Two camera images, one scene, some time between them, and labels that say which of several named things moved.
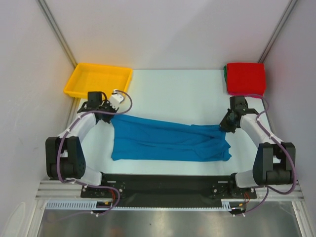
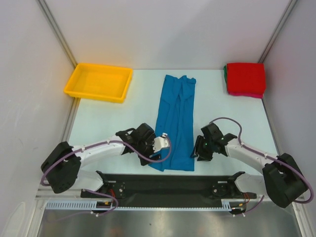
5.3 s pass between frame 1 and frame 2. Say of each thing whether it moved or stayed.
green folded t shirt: stayed
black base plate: stayed
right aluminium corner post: stayed
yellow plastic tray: stayed
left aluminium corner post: stayed
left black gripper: moved
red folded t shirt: stayed
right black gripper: moved
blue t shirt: moved
